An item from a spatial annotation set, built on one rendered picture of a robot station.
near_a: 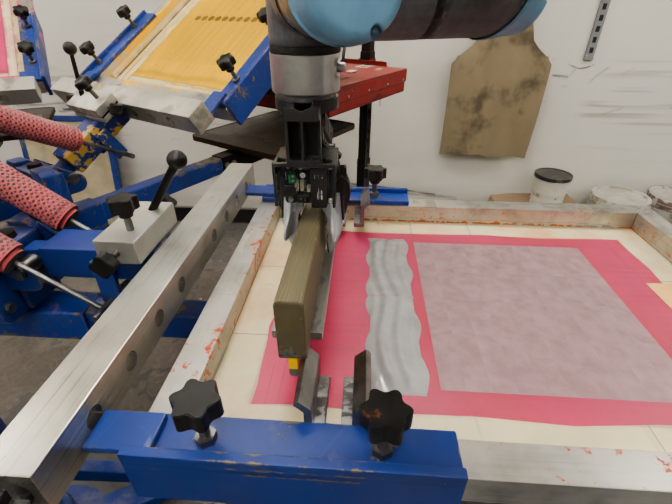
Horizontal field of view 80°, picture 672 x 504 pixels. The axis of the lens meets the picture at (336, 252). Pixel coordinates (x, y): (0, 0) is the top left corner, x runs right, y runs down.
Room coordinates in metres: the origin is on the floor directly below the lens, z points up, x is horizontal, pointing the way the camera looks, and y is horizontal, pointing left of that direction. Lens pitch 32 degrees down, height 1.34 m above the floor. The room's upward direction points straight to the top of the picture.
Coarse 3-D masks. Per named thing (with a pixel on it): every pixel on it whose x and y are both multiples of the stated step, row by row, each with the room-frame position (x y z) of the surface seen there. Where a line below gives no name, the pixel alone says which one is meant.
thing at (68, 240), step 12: (48, 240) 0.51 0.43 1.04; (60, 240) 0.51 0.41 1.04; (72, 240) 0.51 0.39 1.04; (84, 240) 0.51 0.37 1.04; (48, 252) 0.49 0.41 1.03; (60, 252) 0.49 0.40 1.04; (72, 252) 0.49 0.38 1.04; (84, 252) 0.48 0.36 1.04; (48, 264) 0.49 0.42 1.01; (60, 264) 0.49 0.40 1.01; (72, 264) 0.49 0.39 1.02; (84, 264) 0.48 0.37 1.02; (120, 264) 0.48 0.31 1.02; (132, 264) 0.48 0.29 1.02; (144, 264) 0.48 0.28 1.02; (72, 276) 0.49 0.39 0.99; (84, 276) 0.49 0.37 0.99; (120, 276) 0.48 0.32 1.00; (132, 276) 0.48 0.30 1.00
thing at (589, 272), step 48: (432, 240) 0.66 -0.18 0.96; (480, 240) 0.66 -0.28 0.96; (528, 240) 0.66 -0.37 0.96; (576, 240) 0.66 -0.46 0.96; (336, 288) 0.51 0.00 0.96; (432, 288) 0.51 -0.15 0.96; (480, 288) 0.51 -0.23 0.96; (528, 288) 0.51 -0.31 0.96; (576, 288) 0.51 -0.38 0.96; (624, 288) 0.51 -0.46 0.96
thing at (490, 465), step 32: (256, 224) 0.66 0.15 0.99; (512, 224) 0.72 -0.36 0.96; (544, 224) 0.72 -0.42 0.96; (576, 224) 0.71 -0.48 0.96; (608, 224) 0.71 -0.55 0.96; (640, 224) 0.68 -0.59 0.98; (256, 256) 0.56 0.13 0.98; (224, 288) 0.46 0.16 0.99; (224, 320) 0.39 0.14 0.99; (192, 352) 0.34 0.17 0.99; (224, 352) 0.37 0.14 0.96; (480, 448) 0.22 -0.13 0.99; (512, 448) 0.22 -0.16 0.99; (544, 448) 0.22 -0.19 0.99; (576, 448) 0.22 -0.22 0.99; (480, 480) 0.19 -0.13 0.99; (512, 480) 0.19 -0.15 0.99; (544, 480) 0.19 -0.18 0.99; (576, 480) 0.19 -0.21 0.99; (608, 480) 0.19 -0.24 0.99; (640, 480) 0.19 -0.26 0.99
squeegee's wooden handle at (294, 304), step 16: (304, 208) 0.49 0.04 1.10; (320, 208) 0.49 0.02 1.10; (304, 224) 0.44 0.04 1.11; (320, 224) 0.45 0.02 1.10; (304, 240) 0.40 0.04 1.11; (320, 240) 0.44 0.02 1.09; (288, 256) 0.37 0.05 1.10; (304, 256) 0.37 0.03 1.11; (320, 256) 0.43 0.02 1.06; (288, 272) 0.34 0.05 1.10; (304, 272) 0.34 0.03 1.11; (320, 272) 0.42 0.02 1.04; (288, 288) 0.31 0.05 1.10; (304, 288) 0.31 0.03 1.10; (288, 304) 0.29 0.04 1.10; (304, 304) 0.29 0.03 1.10; (288, 320) 0.29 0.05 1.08; (304, 320) 0.29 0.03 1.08; (288, 336) 0.29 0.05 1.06; (304, 336) 0.29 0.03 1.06; (288, 352) 0.29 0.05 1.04; (304, 352) 0.29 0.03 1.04
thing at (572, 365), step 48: (336, 336) 0.40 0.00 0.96; (432, 336) 0.40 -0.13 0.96; (480, 336) 0.40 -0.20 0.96; (528, 336) 0.40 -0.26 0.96; (576, 336) 0.40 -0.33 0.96; (624, 336) 0.40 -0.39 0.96; (288, 384) 0.32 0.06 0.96; (336, 384) 0.32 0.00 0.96; (432, 384) 0.32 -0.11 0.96; (480, 384) 0.32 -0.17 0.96; (528, 384) 0.32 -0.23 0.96; (576, 384) 0.32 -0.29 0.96; (624, 384) 0.32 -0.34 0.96
